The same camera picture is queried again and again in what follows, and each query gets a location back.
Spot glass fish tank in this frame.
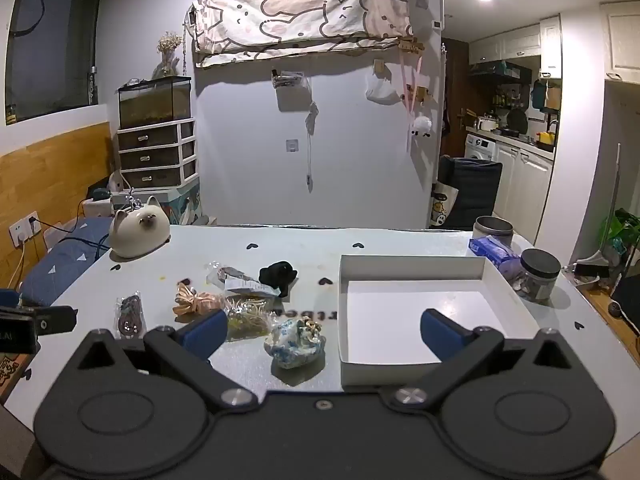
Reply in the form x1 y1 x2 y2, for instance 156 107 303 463
118 76 193 130

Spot white washing machine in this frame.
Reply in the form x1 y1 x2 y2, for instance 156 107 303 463
465 132 497 163

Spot green potted plant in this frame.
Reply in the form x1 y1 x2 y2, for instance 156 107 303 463
602 207 640 266

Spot white dark drawer unit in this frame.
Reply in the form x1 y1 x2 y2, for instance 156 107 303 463
116 119 199 190

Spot white wall power outlet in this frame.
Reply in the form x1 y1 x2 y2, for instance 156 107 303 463
9 211 42 247

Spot dark window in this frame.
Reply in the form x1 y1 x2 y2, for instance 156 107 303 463
5 0 103 126

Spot round metal tin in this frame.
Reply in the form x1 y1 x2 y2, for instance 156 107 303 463
472 216 515 248

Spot cartoon tote bag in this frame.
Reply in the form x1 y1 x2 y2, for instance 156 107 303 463
429 182 458 228

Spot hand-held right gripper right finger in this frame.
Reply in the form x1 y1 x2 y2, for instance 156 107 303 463
390 308 588 408

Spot clear wall holder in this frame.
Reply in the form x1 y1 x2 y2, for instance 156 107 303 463
271 69 303 90

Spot cartoon printed cloth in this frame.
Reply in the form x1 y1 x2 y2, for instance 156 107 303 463
189 0 415 68

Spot pink hanging strap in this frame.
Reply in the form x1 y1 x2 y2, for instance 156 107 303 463
400 52 423 116

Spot dried flower bouquet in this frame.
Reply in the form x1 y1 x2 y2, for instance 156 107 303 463
152 31 182 80

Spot orange patterned board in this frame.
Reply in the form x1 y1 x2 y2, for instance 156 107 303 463
0 352 32 403

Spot white lower kitchen cabinet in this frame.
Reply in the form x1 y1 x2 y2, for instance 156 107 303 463
492 137 556 261

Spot pink ribbon bundle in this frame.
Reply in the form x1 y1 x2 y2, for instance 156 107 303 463
172 282 226 318

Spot dark wooden door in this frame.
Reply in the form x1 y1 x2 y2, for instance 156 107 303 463
442 37 471 158

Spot black scrunchie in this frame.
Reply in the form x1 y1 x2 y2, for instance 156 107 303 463
258 261 299 298

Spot white cardboard box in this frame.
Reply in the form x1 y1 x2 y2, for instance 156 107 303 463
338 254 543 387

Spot bagged rubber bands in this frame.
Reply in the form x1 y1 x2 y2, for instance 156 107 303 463
222 294 276 342

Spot clear bag with white label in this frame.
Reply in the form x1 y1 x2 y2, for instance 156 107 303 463
206 261 281 301

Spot white upper kitchen cabinets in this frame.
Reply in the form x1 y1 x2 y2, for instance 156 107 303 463
468 15 563 81

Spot blue white scrunchie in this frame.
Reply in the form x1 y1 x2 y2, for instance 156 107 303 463
264 321 327 370

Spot bagged brown hair ties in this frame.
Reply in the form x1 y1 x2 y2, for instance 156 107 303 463
116 291 146 338

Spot white plastic bag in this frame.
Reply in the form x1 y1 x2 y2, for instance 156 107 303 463
365 72 401 106

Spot clear jar with black lid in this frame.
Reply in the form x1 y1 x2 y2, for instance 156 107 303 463
515 248 562 302

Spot purple tissue pack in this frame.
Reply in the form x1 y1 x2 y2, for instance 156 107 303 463
468 236 523 281

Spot black quilted bag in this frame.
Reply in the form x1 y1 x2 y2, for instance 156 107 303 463
439 156 503 231

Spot grey hanging cord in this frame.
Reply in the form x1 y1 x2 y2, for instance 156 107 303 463
304 102 321 186

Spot teal patterned cabinet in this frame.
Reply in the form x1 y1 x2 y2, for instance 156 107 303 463
162 180 203 226

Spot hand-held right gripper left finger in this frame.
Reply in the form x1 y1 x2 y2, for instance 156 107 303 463
65 308 258 408

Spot black range hood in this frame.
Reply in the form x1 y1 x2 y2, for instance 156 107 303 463
470 60 533 83

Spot tall white cabinet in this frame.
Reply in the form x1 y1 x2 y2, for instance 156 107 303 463
600 0 640 86

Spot blue triangle-print cushion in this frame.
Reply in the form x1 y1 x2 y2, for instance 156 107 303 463
20 217 118 306

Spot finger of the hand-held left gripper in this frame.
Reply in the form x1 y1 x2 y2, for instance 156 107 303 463
36 305 79 336

